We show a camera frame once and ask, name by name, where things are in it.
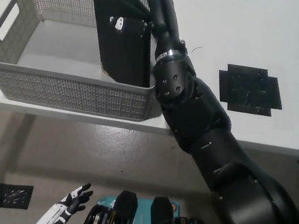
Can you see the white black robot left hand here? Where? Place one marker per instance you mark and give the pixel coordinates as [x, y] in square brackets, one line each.
[64, 207]

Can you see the black tape patch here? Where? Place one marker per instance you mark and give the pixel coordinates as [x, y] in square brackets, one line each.
[247, 91]

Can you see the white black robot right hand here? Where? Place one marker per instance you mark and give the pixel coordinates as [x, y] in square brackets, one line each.
[163, 13]

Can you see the black perforated floor pad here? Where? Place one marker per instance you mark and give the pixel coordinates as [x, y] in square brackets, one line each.
[13, 195]

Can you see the black hardcover notebook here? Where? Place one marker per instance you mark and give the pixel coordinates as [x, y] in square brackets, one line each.
[124, 56]

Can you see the grey perforated plastic basket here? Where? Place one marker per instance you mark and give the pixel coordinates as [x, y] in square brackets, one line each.
[55, 93]

